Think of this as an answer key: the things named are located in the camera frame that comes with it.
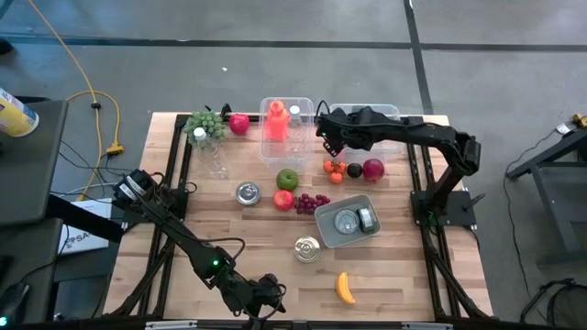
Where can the orange tomato cluster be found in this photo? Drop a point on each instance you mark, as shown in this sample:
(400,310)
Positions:
(335,170)

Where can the purple grape bunch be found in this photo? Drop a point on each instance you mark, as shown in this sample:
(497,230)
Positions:
(311,204)

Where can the yellow banana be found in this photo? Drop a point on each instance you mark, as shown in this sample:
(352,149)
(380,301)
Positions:
(345,288)

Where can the black aluminium rig frame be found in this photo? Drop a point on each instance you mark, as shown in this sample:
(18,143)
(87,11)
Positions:
(176,137)

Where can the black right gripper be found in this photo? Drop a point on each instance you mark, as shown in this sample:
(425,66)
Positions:
(337,130)

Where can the silver mounting plate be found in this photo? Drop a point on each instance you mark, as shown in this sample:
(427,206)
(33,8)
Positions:
(172,325)
(426,326)

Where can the black computer mouse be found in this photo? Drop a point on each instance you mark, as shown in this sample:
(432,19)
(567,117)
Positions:
(11,298)

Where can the black side table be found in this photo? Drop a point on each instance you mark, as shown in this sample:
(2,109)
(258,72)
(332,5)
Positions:
(564,201)

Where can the green grape bunch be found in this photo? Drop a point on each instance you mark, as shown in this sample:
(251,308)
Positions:
(205,124)

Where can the clear plastic bottle white cap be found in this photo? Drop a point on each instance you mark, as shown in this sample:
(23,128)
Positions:
(210,153)
(297,133)

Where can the small yellow tool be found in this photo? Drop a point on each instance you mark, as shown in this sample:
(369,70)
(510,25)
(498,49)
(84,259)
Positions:
(580,120)

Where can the black frame bracket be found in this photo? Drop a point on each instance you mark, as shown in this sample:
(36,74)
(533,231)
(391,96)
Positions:
(225,111)

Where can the green apple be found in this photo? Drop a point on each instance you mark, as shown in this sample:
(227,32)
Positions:
(287,179)

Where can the yellow wipes canister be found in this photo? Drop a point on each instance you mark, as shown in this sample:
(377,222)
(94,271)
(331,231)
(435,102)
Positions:
(16,117)

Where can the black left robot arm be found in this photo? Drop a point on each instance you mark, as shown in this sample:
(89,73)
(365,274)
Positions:
(174,229)

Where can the orange plastic squeeze bottle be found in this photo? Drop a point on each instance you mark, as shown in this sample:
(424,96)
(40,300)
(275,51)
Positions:
(277,124)

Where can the clear plastic storage bin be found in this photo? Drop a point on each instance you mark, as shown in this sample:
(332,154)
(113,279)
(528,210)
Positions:
(390,110)
(270,153)

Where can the teal label tuna can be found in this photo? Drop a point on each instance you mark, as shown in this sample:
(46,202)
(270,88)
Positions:
(367,220)

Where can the dark brown avocado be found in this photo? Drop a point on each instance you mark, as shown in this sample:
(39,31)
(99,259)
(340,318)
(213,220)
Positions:
(354,170)

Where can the Wild Planet tuna can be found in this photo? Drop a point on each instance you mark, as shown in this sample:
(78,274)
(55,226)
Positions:
(307,249)

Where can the black desk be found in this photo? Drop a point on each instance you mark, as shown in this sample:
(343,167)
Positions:
(32,160)
(27,266)

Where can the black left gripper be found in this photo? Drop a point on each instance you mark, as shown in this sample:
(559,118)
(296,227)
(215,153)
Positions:
(259,295)

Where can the red pomegranate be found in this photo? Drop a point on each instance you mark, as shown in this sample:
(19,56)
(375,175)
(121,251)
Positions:
(373,170)

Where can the black mesh waste bin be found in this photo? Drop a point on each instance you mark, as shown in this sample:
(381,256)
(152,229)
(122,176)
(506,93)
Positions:
(568,304)

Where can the light grey plastic tray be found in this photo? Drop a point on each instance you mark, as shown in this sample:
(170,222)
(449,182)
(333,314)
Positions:
(330,236)

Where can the bright red apple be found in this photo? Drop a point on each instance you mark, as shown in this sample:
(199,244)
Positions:
(284,200)

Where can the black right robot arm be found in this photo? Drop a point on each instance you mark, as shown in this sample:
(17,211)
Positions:
(413,133)

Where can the olive label tin can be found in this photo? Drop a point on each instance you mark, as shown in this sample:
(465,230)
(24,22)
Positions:
(248,193)

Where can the white printed paper sheet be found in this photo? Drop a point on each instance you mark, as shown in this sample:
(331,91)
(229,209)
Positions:
(85,224)

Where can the dark crimson apple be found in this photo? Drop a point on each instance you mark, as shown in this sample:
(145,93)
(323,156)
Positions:
(239,124)

